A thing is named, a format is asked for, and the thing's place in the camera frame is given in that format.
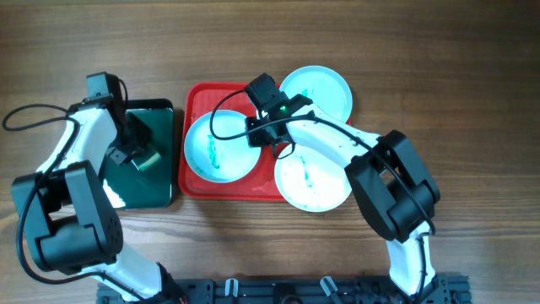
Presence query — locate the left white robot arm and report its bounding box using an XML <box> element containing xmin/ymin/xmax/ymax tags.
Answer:
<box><xmin>11</xmin><ymin>105</ymin><xmax>187</xmax><ymax>303</ymax></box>

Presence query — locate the black tray with water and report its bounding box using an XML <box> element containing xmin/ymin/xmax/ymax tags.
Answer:
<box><xmin>99</xmin><ymin>99</ymin><xmax>174</xmax><ymax>209</ymax></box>

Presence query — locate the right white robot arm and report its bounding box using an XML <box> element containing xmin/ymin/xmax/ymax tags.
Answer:
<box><xmin>246</xmin><ymin>105</ymin><xmax>440</xmax><ymax>301</ymax></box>

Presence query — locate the red plastic tray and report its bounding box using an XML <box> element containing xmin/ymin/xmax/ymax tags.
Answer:
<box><xmin>178</xmin><ymin>82</ymin><xmax>284</xmax><ymax>202</ymax></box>

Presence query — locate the black mounting rail base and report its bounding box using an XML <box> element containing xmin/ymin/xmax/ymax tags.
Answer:
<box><xmin>95</xmin><ymin>274</ymin><xmax>472</xmax><ymax>304</ymax></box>

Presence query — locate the green yellow sponge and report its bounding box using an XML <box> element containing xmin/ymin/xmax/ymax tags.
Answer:
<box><xmin>131</xmin><ymin>149</ymin><xmax>161</xmax><ymax>171</ymax></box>

